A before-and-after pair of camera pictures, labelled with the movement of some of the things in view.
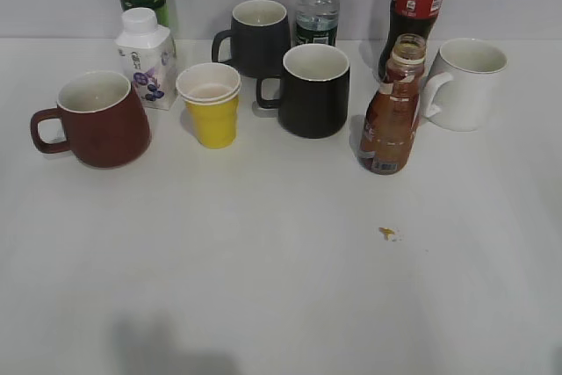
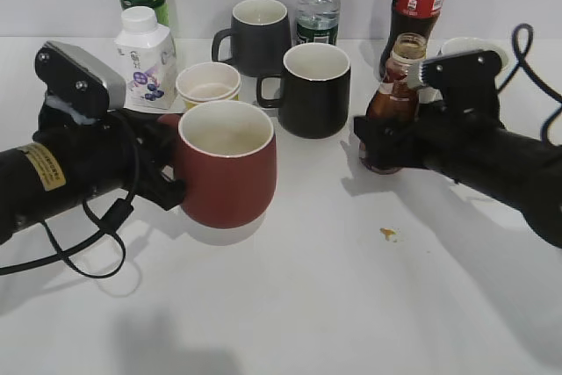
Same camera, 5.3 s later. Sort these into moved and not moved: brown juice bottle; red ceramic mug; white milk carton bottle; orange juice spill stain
Moved: red ceramic mug
Not moved: orange juice spill stain; white milk carton bottle; brown juice bottle
